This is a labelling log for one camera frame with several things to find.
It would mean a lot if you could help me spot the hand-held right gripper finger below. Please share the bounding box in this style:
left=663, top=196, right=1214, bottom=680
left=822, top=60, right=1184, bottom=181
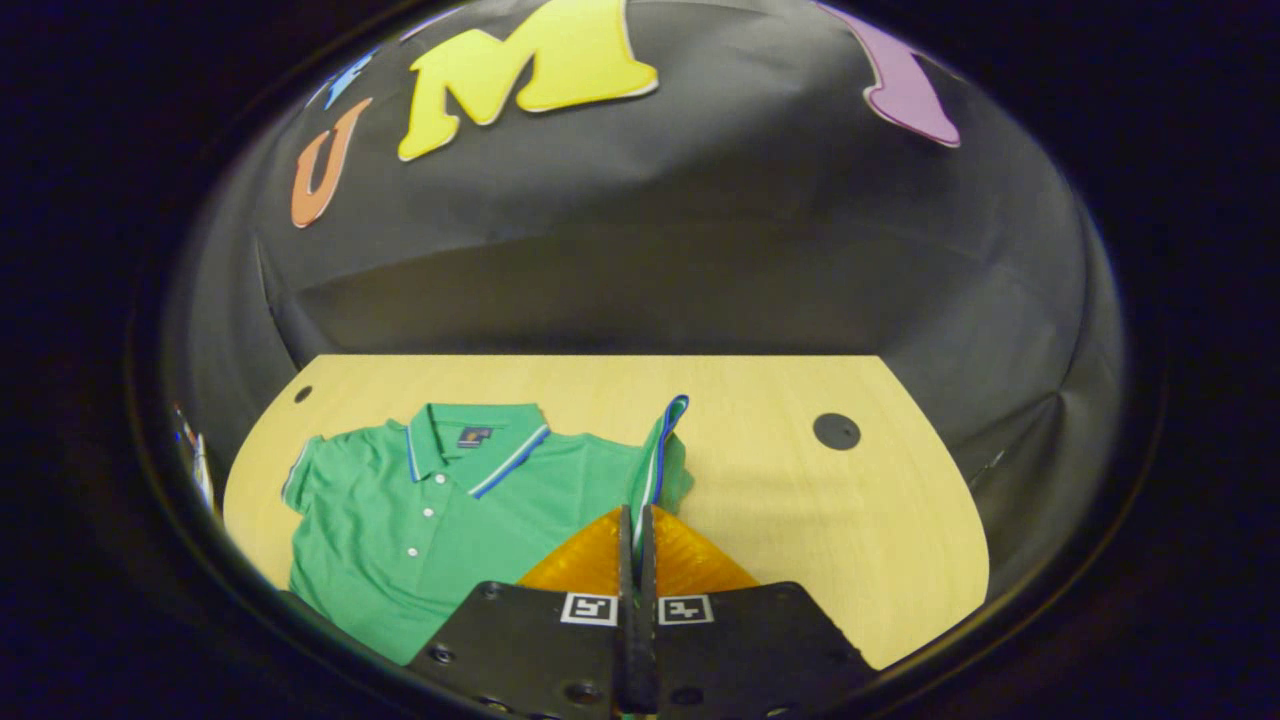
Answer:
left=637, top=505, right=881, bottom=720
left=405, top=505, right=639, bottom=720

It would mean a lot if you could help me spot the bright coloured screen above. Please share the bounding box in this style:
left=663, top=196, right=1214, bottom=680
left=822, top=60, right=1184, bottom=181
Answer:
left=175, top=403, right=216, bottom=513

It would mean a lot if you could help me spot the black backdrop cloth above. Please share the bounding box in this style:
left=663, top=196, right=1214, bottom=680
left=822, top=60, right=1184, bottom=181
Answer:
left=160, top=0, right=1126, bottom=601

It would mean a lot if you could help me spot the green T-shirt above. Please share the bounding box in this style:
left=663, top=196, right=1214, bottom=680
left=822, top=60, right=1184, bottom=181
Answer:
left=280, top=394, right=696, bottom=666

